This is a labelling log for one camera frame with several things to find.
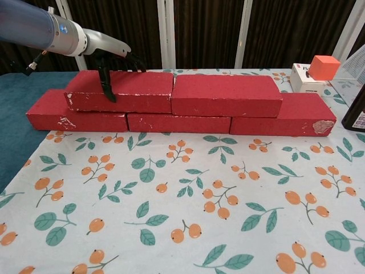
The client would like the red brick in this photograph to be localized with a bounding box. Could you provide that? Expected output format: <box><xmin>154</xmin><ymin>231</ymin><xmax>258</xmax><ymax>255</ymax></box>
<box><xmin>25</xmin><ymin>88</ymin><xmax>128</xmax><ymax>132</ymax></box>
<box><xmin>64</xmin><ymin>70</ymin><xmax>175</xmax><ymax>114</ymax></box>
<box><xmin>229</xmin><ymin>91</ymin><xmax>338</xmax><ymax>136</ymax></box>
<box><xmin>170</xmin><ymin>74</ymin><xmax>283</xmax><ymax>118</ymax></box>
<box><xmin>127</xmin><ymin>112</ymin><xmax>232</xmax><ymax>134</ymax></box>

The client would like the dark partition screen white frame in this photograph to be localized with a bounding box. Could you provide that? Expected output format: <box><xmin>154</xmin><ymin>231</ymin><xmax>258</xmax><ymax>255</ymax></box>
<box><xmin>0</xmin><ymin>0</ymin><xmax>365</xmax><ymax>75</ymax></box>

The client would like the small white cardboard box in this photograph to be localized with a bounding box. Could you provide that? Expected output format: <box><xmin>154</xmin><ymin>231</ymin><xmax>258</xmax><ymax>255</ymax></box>
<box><xmin>290</xmin><ymin>63</ymin><xmax>327</xmax><ymax>94</ymax></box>

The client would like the dark brown bottle white cap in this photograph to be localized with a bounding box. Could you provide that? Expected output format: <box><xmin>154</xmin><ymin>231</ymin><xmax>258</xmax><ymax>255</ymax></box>
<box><xmin>341</xmin><ymin>82</ymin><xmax>365</xmax><ymax>132</ymax></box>

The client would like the orange foam cube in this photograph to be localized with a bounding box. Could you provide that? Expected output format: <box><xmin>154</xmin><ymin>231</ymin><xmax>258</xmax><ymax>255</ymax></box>
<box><xmin>309</xmin><ymin>55</ymin><xmax>341</xmax><ymax>82</ymax></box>

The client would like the white wire mesh basket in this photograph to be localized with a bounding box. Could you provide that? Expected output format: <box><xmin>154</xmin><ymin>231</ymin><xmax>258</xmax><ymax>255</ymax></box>
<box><xmin>340</xmin><ymin>43</ymin><xmax>365</xmax><ymax>82</ymax></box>

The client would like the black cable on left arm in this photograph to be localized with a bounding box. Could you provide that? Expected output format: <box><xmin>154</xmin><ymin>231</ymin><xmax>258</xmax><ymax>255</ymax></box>
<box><xmin>8</xmin><ymin>51</ymin><xmax>48</xmax><ymax>76</ymax></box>

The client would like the teal table cover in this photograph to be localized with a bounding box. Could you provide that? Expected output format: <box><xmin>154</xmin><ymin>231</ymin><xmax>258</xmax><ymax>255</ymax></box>
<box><xmin>0</xmin><ymin>71</ymin><xmax>80</xmax><ymax>195</ymax></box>

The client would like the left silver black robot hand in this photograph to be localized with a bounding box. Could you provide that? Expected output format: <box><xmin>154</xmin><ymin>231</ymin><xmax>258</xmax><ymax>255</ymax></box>
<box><xmin>81</xmin><ymin>27</ymin><xmax>146</xmax><ymax>103</ymax></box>

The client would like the floral fruit print tablecloth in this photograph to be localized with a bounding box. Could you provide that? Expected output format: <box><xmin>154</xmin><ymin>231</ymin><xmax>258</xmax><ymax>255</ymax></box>
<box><xmin>0</xmin><ymin>67</ymin><xmax>365</xmax><ymax>274</ymax></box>

